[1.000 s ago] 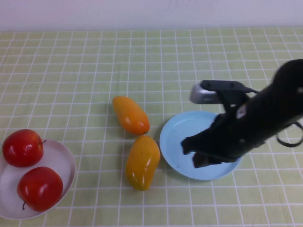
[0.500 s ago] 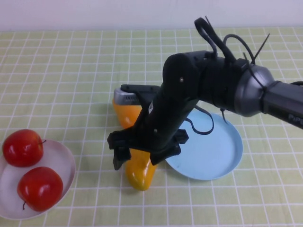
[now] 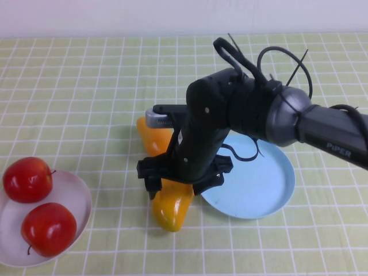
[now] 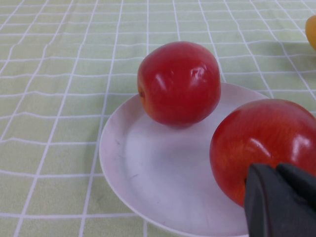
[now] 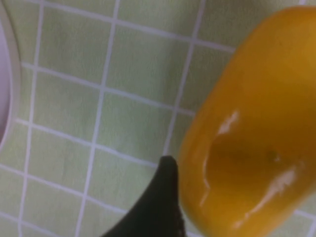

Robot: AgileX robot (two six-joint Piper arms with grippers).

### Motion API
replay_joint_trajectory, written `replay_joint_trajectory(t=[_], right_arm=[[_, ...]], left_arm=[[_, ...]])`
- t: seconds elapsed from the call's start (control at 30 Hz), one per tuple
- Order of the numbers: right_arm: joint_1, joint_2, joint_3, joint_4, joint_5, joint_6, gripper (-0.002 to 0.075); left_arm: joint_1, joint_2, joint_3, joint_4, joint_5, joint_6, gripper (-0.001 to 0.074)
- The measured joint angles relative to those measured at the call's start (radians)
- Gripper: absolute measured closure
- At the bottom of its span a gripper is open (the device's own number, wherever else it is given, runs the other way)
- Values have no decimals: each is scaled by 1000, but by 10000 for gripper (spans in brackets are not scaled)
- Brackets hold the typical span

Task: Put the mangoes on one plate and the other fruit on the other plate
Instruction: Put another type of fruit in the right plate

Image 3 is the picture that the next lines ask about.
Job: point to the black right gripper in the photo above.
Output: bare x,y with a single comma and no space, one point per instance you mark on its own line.
195,155

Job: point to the large yellow mango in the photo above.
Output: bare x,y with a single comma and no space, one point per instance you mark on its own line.
171,210

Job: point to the small orange mango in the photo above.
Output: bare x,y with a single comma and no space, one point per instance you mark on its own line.
152,141

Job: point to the red apple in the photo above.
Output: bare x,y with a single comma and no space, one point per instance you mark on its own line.
49,230
27,179

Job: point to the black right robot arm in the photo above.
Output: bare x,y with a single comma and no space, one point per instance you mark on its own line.
330,132

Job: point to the light blue round plate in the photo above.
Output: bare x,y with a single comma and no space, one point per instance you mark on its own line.
258,187

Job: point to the white round plate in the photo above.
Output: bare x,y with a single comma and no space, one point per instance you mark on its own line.
72,195

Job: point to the green checkered tablecloth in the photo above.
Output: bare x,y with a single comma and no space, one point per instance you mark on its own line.
86,86

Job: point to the straight black zip tie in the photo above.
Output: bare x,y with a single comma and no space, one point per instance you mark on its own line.
235,46

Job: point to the black zip tie loop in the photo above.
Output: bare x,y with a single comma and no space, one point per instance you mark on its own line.
308,72

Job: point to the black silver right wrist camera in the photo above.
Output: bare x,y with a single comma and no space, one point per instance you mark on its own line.
161,118

